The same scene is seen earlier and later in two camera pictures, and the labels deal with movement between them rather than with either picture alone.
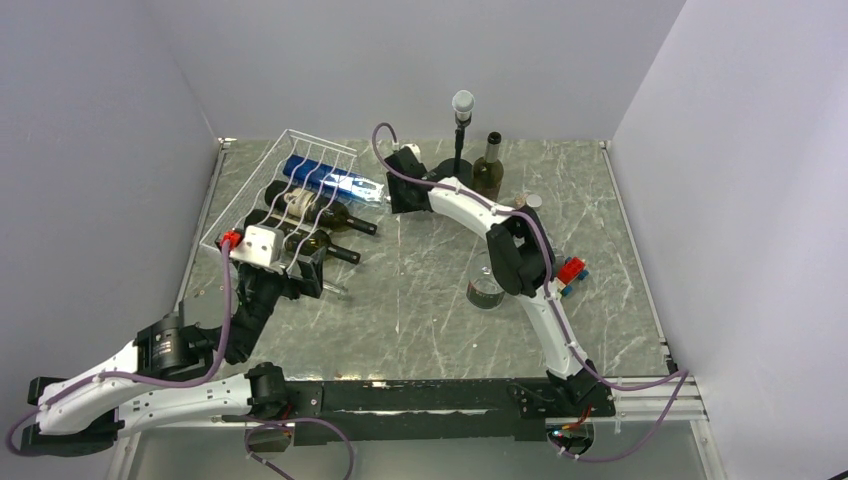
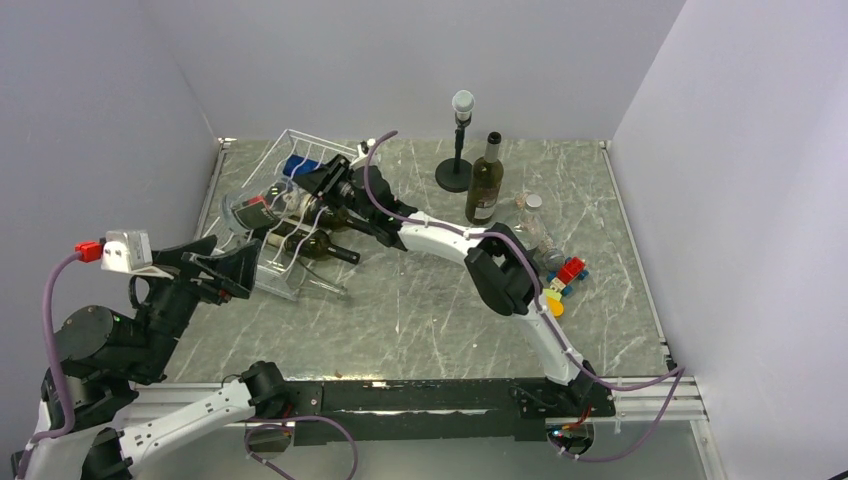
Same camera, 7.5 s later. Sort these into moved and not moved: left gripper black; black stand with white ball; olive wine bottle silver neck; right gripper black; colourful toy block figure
Moved: right gripper black; left gripper black
Not moved: black stand with white ball; olive wine bottle silver neck; colourful toy block figure
